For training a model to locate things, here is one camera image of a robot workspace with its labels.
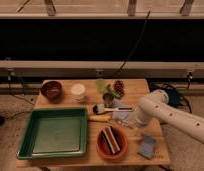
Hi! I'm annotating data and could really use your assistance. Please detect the silver fork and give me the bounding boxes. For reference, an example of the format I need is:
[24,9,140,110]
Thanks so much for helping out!
[114,119,134,129]

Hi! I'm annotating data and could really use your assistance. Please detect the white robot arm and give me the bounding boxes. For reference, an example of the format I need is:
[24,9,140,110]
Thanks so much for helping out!
[133,89,204,144]

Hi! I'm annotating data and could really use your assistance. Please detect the light green cup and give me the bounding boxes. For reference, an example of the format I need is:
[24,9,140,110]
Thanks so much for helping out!
[95,79,107,93]

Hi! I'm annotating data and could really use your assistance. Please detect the white paper cup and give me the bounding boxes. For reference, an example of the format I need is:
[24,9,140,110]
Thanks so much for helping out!
[71,83,86,101]

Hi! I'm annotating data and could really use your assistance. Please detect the small potted plant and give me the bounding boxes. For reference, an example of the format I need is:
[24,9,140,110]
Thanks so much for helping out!
[102,84,121,108]

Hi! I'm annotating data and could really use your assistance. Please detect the yellow banana toy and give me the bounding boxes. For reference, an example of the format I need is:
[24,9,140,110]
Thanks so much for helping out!
[88,115,111,122]

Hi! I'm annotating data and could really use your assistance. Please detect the grey blue cloth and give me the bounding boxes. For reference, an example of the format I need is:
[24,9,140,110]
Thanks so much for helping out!
[112,100,133,123]

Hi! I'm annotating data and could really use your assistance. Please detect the dark red bowl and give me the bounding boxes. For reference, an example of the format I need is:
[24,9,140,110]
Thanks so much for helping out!
[41,81,62,100]

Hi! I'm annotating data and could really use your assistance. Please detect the wooden table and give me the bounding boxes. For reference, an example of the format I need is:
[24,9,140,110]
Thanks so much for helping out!
[15,78,172,168]

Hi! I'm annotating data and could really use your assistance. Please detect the striped brown block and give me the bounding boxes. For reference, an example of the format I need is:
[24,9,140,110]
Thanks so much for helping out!
[102,126,121,155]

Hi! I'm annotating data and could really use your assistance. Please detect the orange clay bowl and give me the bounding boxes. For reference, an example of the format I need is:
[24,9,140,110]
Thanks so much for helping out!
[96,126,128,161]

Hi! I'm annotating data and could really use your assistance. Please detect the green plastic tray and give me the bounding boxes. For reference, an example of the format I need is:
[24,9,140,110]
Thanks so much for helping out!
[17,108,88,160]

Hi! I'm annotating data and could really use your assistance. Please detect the blue sponge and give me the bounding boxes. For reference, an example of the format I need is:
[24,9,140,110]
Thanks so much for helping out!
[138,134,156,159]

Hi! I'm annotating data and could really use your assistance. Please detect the black cable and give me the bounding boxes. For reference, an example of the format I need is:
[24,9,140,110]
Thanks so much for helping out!
[113,9,152,77]

